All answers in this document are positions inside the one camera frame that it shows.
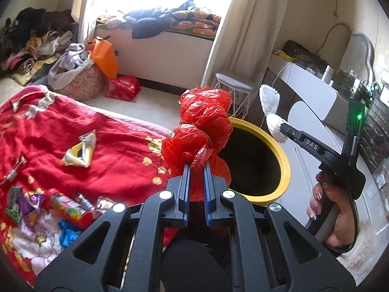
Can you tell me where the colourful candy tube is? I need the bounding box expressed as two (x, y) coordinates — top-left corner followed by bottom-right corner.
(45, 189), (88, 222)

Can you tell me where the yellow rimmed trash bin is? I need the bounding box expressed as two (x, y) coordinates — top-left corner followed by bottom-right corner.
(217, 117), (291, 206)

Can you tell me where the orange paper bag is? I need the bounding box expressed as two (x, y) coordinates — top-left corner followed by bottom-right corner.
(86, 36), (119, 80)

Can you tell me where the person's right hand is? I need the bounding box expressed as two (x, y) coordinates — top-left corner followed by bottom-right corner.
(306, 172), (356, 248)

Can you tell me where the white pleated paper wrapper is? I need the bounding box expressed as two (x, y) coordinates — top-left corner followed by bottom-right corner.
(259, 84), (289, 144)

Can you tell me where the brown candy bar wrapper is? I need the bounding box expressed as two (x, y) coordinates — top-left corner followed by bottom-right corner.
(73, 192), (95, 212)

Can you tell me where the blue crumpled wrapper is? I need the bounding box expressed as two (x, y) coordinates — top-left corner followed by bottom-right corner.
(58, 219), (82, 248)

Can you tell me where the small red plastic bag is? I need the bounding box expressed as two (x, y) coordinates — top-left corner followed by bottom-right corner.
(105, 75), (142, 101)

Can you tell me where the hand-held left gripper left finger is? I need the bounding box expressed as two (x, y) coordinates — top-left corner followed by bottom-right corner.
(33, 162), (192, 292)

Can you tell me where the cream bedding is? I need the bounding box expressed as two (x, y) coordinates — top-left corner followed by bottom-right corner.
(0, 77), (25, 104)

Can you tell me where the silver foil wrapper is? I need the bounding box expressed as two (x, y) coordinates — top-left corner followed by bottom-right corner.
(0, 156), (26, 186)

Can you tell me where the black bag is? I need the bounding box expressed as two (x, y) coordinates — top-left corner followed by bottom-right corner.
(283, 39), (319, 64)

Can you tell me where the white wire stool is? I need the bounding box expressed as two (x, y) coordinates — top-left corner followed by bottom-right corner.
(211, 73), (257, 119)

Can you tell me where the orange patterned blanket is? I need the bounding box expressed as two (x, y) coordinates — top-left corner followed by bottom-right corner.
(164, 1), (222, 35)

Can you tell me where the yellow white snack wrapper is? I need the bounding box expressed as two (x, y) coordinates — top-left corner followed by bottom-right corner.
(61, 130), (97, 168)

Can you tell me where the dark blue jacket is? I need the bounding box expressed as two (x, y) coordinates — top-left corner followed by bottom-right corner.
(123, 6), (171, 40)

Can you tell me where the red floral blanket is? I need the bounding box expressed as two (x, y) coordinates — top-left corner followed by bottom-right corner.
(0, 85), (183, 286)

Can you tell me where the crumpled silver wrapper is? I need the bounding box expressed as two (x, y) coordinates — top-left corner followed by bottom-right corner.
(94, 196), (117, 219)

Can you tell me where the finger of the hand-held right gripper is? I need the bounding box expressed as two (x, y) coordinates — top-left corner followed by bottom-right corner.
(279, 122), (330, 156)

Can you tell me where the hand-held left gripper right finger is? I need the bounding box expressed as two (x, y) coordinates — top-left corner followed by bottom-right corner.
(203, 164), (356, 292)

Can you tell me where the pile of mixed clothes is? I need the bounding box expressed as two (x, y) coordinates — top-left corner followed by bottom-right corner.
(0, 6), (76, 78)

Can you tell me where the green black snack wrapper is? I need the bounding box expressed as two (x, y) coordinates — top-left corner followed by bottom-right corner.
(4, 185), (23, 222)

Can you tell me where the ornate white mirror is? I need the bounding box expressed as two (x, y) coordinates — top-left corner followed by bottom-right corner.
(342, 32), (376, 82)

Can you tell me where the floral fabric basket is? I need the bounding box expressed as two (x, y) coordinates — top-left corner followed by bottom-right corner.
(49, 53), (107, 101)

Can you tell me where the cream curtain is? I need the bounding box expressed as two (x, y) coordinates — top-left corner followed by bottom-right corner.
(201, 0), (292, 90)
(71, 0), (101, 47)

